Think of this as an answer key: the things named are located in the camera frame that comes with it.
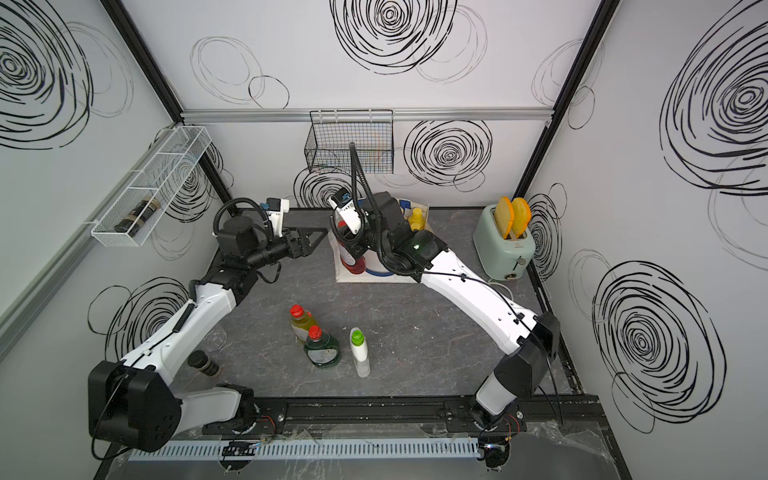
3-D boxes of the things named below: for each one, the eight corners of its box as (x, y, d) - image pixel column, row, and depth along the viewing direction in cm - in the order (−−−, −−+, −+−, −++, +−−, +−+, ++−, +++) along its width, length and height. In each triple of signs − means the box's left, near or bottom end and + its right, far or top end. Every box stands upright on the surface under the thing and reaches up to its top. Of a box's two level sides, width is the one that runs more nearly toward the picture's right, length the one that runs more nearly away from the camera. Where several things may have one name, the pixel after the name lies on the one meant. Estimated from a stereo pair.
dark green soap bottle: (312, 364, 83) (299, 342, 71) (323, 346, 87) (312, 323, 74) (331, 374, 82) (321, 354, 69) (341, 356, 85) (333, 334, 72)
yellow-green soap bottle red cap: (304, 348, 87) (286, 320, 72) (306, 333, 90) (290, 304, 75) (318, 348, 87) (304, 320, 72) (320, 333, 90) (307, 304, 75)
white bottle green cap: (355, 377, 82) (347, 353, 67) (356, 354, 86) (350, 327, 71) (369, 377, 82) (365, 353, 67) (370, 354, 86) (366, 327, 71)
